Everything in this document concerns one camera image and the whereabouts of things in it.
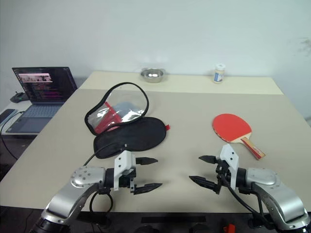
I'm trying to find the open grey laptop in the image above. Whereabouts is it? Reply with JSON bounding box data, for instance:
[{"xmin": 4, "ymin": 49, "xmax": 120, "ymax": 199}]
[{"xmin": 5, "ymin": 66, "xmax": 79, "ymax": 134}]

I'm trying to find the black handheld controller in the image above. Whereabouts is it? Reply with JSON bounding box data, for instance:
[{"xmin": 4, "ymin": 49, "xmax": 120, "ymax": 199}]
[{"xmin": 9, "ymin": 90, "xmax": 29, "ymax": 104}]

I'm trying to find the stainless steel bowl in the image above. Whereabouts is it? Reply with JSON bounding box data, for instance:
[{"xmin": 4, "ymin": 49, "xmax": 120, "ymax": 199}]
[{"xmin": 139, "ymin": 67, "xmax": 167, "ymax": 84}]

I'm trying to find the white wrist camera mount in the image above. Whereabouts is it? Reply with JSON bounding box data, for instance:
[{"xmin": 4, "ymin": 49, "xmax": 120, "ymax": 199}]
[
  {"xmin": 219, "ymin": 144, "xmax": 240, "ymax": 190},
  {"xmin": 113, "ymin": 150, "xmax": 136, "ymax": 191}
]

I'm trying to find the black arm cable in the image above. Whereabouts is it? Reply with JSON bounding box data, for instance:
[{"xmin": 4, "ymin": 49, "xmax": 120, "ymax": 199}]
[
  {"xmin": 84, "ymin": 145, "xmax": 122, "ymax": 213},
  {"xmin": 217, "ymin": 169, "xmax": 270, "ymax": 229}
]

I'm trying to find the black red paddle case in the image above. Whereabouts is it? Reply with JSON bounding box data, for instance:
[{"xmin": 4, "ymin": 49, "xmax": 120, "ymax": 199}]
[{"xmin": 84, "ymin": 82, "xmax": 171, "ymax": 160}]

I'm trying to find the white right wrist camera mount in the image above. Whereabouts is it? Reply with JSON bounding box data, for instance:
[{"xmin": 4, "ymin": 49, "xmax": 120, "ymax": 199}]
[{"xmin": 219, "ymin": 144, "xmax": 240, "ymax": 190}]

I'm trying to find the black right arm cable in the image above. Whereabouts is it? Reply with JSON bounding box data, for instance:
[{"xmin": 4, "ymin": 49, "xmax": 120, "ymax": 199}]
[{"xmin": 217, "ymin": 169, "xmax": 270, "ymax": 229}]

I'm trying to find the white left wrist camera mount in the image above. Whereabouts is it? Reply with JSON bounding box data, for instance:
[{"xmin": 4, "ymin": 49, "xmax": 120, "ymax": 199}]
[{"xmin": 113, "ymin": 150, "xmax": 136, "ymax": 191}]

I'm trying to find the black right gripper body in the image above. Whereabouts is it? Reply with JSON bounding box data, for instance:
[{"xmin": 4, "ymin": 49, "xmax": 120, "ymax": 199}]
[{"xmin": 214, "ymin": 158, "xmax": 232, "ymax": 195}]

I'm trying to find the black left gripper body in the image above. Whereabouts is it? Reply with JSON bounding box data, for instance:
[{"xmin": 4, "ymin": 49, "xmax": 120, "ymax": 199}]
[{"xmin": 118, "ymin": 167, "xmax": 137, "ymax": 195}]

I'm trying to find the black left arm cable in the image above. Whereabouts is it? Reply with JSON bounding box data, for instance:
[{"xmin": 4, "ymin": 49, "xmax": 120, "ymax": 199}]
[{"xmin": 84, "ymin": 145, "xmax": 122, "ymax": 213}]

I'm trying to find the thin black laptop cable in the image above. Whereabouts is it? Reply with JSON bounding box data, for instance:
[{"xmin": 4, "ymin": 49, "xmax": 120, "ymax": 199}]
[{"xmin": 0, "ymin": 110, "xmax": 25, "ymax": 161}]

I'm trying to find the black phone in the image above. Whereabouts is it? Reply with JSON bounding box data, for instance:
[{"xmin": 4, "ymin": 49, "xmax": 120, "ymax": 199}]
[{"xmin": 0, "ymin": 109, "xmax": 18, "ymax": 125}]

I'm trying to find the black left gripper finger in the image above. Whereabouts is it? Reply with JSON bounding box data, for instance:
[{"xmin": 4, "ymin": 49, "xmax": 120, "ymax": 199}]
[
  {"xmin": 135, "ymin": 157, "xmax": 159, "ymax": 166},
  {"xmin": 133, "ymin": 183, "xmax": 163, "ymax": 196}
]

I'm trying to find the small white labelled bottle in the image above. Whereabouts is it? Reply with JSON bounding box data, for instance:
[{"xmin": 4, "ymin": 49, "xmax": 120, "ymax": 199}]
[{"xmin": 213, "ymin": 63, "xmax": 227, "ymax": 84}]

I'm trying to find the red table tennis paddle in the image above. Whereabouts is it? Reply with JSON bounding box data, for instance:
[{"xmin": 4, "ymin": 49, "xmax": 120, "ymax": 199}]
[{"xmin": 212, "ymin": 113, "xmax": 266, "ymax": 161}]

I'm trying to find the black flat bar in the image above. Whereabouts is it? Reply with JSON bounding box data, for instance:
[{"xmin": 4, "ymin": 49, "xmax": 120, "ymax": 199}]
[{"xmin": 141, "ymin": 216, "xmax": 207, "ymax": 224}]

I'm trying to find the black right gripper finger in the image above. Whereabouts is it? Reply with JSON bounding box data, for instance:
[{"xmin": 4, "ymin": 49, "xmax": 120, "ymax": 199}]
[
  {"xmin": 189, "ymin": 175, "xmax": 219, "ymax": 193},
  {"xmin": 198, "ymin": 155, "xmax": 218, "ymax": 164}
]

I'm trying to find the dark rounded shape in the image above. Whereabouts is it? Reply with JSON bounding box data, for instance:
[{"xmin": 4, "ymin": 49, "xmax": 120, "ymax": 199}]
[{"xmin": 136, "ymin": 224, "xmax": 160, "ymax": 233}]

